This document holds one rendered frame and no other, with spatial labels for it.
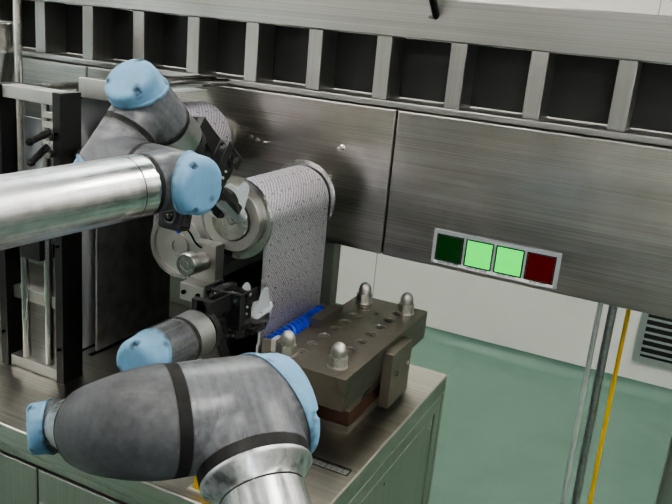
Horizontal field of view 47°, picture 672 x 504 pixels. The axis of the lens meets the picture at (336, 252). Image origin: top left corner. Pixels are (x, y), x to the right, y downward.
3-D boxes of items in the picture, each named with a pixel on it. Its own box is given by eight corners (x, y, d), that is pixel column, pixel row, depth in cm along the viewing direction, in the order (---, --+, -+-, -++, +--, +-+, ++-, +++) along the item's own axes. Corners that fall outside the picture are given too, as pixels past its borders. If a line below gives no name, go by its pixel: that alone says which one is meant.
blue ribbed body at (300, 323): (261, 351, 142) (262, 333, 141) (315, 317, 161) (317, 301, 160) (277, 356, 141) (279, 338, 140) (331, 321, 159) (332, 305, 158)
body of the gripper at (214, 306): (261, 286, 130) (220, 307, 120) (258, 334, 133) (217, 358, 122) (223, 276, 133) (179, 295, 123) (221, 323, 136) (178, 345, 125)
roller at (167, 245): (149, 270, 147) (150, 208, 144) (225, 241, 170) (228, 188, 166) (201, 284, 143) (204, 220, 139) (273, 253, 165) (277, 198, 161)
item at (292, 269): (257, 343, 142) (263, 246, 136) (317, 307, 162) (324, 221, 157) (259, 344, 141) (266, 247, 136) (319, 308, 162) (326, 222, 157)
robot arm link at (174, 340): (111, 387, 112) (111, 332, 110) (160, 361, 122) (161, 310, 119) (154, 402, 109) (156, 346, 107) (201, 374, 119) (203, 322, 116)
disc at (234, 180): (200, 252, 142) (200, 171, 138) (202, 251, 143) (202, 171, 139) (270, 265, 136) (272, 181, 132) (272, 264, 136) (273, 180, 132)
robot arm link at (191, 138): (176, 150, 109) (131, 142, 112) (191, 168, 113) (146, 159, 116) (199, 107, 111) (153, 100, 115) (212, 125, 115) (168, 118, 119)
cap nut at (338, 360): (323, 367, 133) (325, 343, 132) (332, 359, 136) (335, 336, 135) (342, 372, 132) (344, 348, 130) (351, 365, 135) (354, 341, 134)
